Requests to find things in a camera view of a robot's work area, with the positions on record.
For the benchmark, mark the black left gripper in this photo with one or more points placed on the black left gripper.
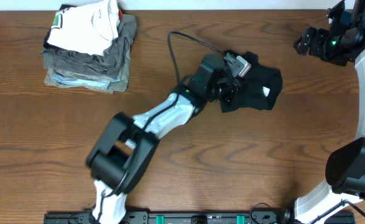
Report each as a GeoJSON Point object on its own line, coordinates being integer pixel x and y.
{"type": "Point", "coordinates": [234, 93]}

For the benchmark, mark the white folded shirt top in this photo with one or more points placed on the white folded shirt top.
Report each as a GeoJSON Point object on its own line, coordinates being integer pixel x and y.
{"type": "Point", "coordinates": [88, 29]}

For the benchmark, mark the grey folded shirt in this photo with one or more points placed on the grey folded shirt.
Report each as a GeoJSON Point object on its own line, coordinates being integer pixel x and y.
{"type": "Point", "coordinates": [113, 64]}

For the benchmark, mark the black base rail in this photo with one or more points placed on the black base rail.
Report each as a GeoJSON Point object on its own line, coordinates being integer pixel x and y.
{"type": "Point", "coordinates": [258, 215]}

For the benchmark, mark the black t-shirt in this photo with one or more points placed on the black t-shirt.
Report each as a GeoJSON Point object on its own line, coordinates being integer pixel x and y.
{"type": "Point", "coordinates": [260, 89]}

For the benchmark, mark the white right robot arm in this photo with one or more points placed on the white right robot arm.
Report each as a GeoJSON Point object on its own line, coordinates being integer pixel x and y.
{"type": "Point", "coordinates": [344, 183]}

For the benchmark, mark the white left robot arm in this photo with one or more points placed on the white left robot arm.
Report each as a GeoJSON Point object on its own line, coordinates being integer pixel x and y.
{"type": "Point", "coordinates": [122, 153]}

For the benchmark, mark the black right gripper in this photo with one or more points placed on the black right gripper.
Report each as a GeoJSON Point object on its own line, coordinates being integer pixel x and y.
{"type": "Point", "coordinates": [316, 49]}

